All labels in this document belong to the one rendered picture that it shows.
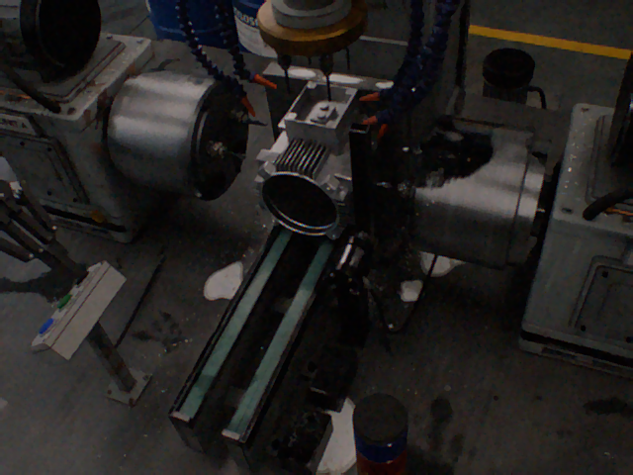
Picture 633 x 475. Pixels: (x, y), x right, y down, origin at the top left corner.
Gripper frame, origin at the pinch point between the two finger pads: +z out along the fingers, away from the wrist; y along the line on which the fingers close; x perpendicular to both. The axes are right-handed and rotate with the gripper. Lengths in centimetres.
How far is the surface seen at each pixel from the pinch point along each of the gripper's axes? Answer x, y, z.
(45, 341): -3.4, -13.0, 4.9
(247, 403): -14.6, -4.9, 34.6
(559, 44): 17, 264, 126
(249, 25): 83, 168, 13
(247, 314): -8.7, 10.9, 30.0
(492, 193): -51, 32, 36
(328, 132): -27, 38, 17
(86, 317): -3.5, -6.1, 7.7
